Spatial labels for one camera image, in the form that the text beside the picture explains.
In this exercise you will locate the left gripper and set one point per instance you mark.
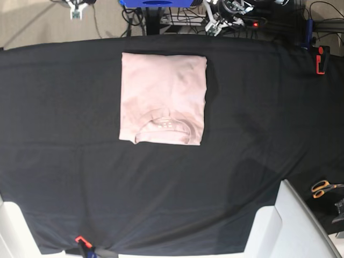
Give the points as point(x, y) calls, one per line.
point(218, 22)

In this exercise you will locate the pink T-shirt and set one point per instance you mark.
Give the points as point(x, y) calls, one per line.
point(162, 98)

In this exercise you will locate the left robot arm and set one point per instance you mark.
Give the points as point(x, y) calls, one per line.
point(268, 11)

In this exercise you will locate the white power strip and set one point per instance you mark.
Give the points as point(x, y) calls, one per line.
point(201, 20)

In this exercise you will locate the blue plastic bin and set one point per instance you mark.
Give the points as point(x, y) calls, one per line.
point(156, 3)

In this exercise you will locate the black table cloth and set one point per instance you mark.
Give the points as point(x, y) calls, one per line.
point(268, 117)

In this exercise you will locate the red black clamp right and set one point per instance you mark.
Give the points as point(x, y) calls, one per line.
point(322, 59)

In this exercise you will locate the black table stand post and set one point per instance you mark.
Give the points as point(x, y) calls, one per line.
point(152, 19)

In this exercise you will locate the orange handled scissors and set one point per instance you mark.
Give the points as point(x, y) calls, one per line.
point(322, 187)

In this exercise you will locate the white base frame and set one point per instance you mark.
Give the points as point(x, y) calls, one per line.
point(288, 229)
point(16, 237)

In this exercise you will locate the black metal bracket right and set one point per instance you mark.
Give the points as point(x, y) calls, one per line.
point(339, 207)

